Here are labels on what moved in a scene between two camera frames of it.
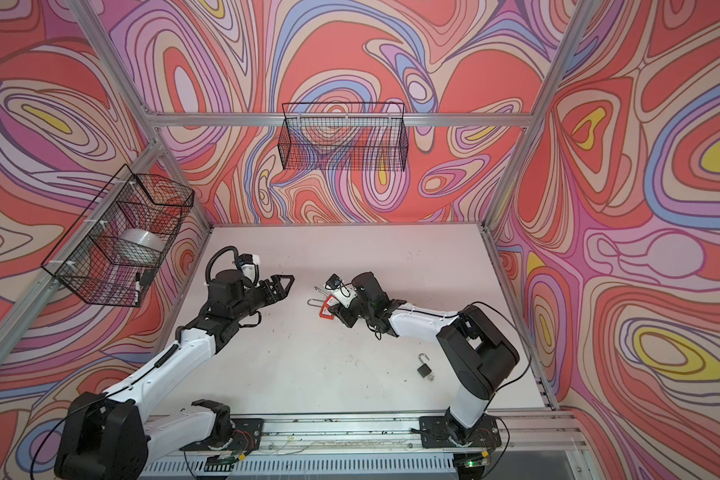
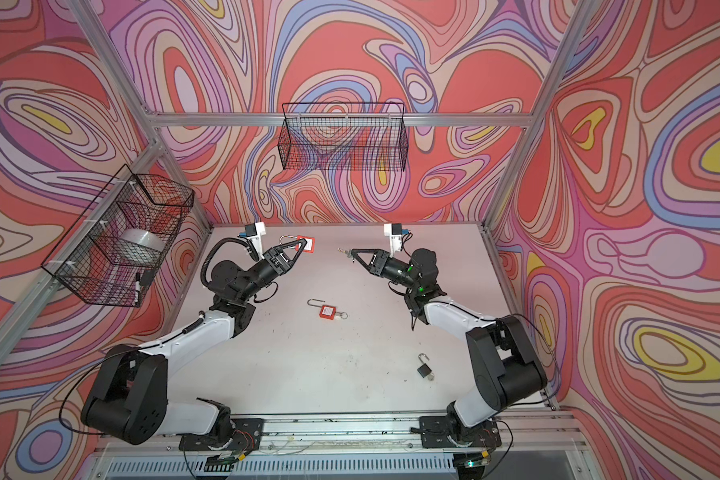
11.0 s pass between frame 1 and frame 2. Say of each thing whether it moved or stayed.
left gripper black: moved
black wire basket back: stayed
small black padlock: stayed
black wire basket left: stayed
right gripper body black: moved
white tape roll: stayed
